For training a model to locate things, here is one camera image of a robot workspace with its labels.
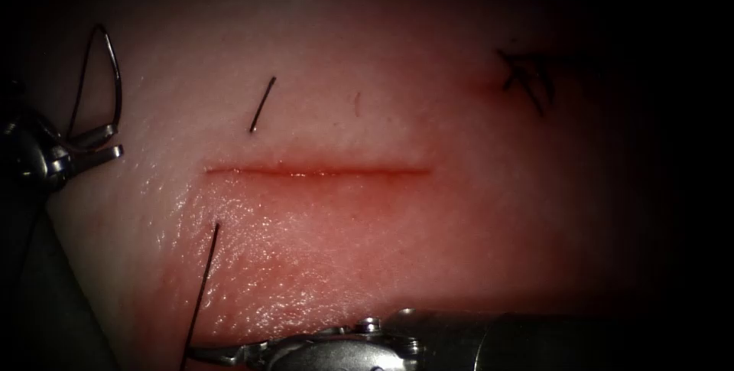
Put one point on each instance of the right arm needle driver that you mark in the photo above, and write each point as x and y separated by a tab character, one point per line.
344	356

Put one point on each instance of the right arm needle driver jaw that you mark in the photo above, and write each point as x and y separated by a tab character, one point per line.
223	355

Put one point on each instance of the left arm needle driver jaw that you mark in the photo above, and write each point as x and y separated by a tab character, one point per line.
94	136
100	156

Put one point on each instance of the left arm needle driver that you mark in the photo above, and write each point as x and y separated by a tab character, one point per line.
34	156

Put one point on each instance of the curved steel needle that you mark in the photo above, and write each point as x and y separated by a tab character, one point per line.
119	81

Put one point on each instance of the black thread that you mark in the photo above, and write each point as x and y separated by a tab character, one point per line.
202	296

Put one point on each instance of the tissue pad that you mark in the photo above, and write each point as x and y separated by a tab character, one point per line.
401	245

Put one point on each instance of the black stitching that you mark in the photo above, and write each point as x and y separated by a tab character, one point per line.
527	75

